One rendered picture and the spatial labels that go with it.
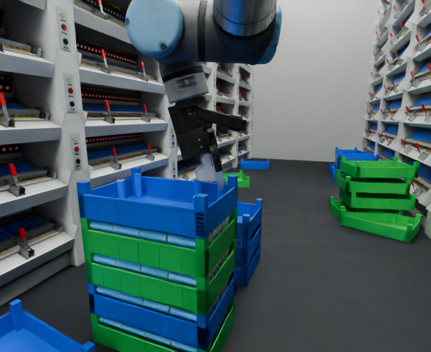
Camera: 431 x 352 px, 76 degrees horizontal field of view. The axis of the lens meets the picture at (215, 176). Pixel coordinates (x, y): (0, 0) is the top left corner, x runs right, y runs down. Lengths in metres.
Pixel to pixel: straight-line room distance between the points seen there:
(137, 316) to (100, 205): 0.26
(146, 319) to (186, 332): 0.10
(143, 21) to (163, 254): 0.40
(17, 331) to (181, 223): 0.57
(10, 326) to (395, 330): 0.98
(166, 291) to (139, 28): 0.48
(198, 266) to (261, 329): 0.34
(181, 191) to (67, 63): 0.60
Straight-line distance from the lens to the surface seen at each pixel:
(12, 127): 0.96
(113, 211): 0.61
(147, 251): 0.59
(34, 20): 1.14
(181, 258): 0.56
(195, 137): 0.59
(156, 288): 0.62
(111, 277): 0.69
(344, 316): 0.92
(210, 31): 0.47
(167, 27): 0.47
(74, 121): 1.09
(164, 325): 0.67
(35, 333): 0.91
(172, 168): 1.65
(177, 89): 0.59
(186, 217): 0.52
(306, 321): 0.87
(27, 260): 1.04
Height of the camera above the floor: 0.54
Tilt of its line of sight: 12 degrees down
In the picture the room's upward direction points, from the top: straight up
